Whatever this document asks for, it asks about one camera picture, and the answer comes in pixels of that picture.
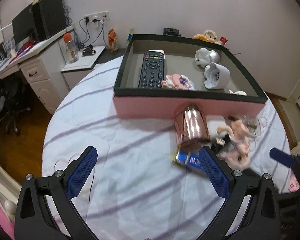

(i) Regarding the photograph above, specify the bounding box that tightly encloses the pink pig doll figurine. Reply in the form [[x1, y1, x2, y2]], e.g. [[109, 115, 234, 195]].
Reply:
[[217, 140, 250, 171]]

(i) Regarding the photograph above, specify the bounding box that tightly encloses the black flower hair clip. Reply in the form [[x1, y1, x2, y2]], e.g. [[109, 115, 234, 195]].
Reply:
[[210, 134, 231, 154]]

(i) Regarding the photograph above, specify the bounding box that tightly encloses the blue gold cigarette box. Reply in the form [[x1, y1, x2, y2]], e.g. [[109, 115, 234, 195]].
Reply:
[[173, 148, 205, 173]]

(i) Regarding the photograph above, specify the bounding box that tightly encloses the rose gold metal cup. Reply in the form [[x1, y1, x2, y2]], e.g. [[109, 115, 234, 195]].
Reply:
[[174, 103, 210, 146]]

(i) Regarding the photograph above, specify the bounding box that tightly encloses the pink donut brick model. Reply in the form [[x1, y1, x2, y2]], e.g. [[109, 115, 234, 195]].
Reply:
[[161, 74, 196, 90]]

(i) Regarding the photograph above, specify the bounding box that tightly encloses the black tv remote control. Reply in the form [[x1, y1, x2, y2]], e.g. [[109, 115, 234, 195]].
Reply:
[[139, 51, 165, 89]]

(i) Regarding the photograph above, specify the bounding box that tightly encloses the pink winged doll figurine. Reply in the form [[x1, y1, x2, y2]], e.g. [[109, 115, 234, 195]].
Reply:
[[217, 119, 249, 141]]

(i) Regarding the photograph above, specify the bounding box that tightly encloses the white pink brick model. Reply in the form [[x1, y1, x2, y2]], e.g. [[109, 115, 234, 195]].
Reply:
[[229, 90, 247, 96]]

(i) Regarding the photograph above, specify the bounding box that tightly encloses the pink bed sheet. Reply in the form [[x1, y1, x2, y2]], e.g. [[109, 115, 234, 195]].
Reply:
[[0, 206, 14, 239]]

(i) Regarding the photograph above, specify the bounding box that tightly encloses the white plush toy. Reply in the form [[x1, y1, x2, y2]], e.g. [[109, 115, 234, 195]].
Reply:
[[193, 29, 222, 45]]

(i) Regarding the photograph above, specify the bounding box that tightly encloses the low white black cabinet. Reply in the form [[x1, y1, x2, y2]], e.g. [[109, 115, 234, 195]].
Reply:
[[61, 46, 126, 90]]

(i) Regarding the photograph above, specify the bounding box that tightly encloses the pink black-rimmed storage box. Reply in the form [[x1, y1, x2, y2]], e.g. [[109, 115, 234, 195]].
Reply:
[[113, 34, 267, 119]]

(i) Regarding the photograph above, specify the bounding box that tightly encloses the white desk with drawers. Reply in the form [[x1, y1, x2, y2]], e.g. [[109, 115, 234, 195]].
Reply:
[[0, 25, 75, 114]]

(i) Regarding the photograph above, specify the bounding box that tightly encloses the red-cap glass bottle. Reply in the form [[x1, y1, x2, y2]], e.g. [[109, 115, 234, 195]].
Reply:
[[63, 33, 78, 63]]

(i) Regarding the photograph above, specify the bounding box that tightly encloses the black computer monitor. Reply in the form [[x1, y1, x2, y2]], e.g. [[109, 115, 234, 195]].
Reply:
[[12, 4, 36, 44]]

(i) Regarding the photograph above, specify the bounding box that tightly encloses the orange snack bag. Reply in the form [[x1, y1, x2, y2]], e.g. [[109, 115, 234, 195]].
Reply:
[[108, 28, 118, 53]]

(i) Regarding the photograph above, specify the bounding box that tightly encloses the blue white snack bag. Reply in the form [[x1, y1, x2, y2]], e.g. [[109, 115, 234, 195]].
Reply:
[[126, 33, 133, 46]]

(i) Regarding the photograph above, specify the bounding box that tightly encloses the black computer tower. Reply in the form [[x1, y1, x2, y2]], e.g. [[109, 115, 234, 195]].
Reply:
[[32, 0, 66, 41]]

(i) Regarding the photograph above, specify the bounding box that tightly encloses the wall power socket strip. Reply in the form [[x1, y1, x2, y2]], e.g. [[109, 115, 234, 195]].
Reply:
[[83, 11, 110, 22]]

